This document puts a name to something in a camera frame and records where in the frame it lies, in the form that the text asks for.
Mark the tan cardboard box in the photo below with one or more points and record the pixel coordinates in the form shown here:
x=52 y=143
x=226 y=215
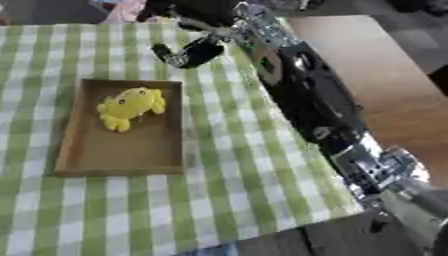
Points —
x=122 y=140

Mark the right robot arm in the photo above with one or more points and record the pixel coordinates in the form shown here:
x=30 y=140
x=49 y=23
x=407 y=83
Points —
x=315 y=96

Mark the person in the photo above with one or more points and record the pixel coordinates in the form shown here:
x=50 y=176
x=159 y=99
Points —
x=175 y=10

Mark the yellow soft toy frog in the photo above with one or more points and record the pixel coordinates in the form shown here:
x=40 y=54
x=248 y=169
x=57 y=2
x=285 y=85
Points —
x=129 y=107

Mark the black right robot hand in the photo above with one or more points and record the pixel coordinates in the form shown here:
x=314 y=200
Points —
x=198 y=51

